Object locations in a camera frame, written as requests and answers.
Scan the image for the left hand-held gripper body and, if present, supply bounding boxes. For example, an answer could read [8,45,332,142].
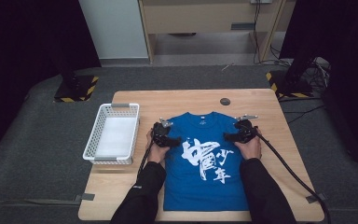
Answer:
[151,117,174,147]

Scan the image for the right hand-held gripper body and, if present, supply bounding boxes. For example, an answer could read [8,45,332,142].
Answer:
[234,114,259,145]

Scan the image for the blue t-shirt with white print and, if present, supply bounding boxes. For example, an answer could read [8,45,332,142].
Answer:
[162,111,250,213]

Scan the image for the person's left hand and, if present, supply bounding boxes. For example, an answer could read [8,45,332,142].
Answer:
[145,128,172,164]

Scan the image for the person's right hand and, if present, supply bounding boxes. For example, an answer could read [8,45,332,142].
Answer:
[234,135,263,161]

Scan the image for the white perforated plastic basket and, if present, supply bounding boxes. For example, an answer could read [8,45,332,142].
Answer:
[82,103,141,166]

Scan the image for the black stand with striped base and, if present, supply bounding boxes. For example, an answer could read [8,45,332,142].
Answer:
[53,62,100,104]
[265,46,315,99]

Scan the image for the grey tape strip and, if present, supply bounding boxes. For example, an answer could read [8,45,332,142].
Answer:
[74,192,96,203]
[305,192,327,204]

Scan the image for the white partition panel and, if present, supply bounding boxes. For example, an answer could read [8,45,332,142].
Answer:
[77,0,150,61]

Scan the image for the light wooden desk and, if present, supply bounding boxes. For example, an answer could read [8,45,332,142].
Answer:
[137,0,289,63]

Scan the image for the black curtain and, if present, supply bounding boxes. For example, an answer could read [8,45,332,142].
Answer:
[279,0,358,171]

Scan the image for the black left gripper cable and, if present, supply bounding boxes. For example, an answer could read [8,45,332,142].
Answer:
[136,138,156,177]

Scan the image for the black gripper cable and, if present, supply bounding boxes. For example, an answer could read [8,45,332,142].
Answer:
[255,126,333,224]
[136,138,156,177]

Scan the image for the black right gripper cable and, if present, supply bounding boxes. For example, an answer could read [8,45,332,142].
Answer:
[255,126,333,224]

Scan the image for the black floor cable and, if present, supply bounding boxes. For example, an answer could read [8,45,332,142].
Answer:
[279,95,326,125]

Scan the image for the tangled floor cables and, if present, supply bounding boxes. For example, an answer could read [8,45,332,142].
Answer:
[306,57,332,96]

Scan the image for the hanging black cable bundle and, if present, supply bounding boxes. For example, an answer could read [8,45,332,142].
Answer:
[252,0,293,67]

